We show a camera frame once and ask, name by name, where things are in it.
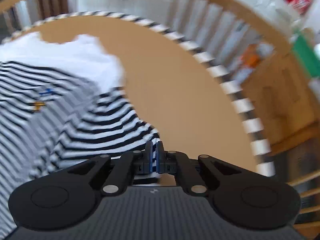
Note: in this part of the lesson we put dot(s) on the black white striped sweater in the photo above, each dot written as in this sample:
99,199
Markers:
61,104

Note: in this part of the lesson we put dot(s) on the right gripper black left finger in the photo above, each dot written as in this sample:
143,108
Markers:
125,168

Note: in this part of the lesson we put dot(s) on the wooden chair right side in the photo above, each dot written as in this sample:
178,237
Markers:
270,71

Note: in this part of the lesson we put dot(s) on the wooden chair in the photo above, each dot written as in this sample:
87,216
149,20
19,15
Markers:
43,8
270,71

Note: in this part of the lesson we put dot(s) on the wooden chair far side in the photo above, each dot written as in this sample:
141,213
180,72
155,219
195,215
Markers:
43,8

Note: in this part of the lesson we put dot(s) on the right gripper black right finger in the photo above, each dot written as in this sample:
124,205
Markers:
180,166

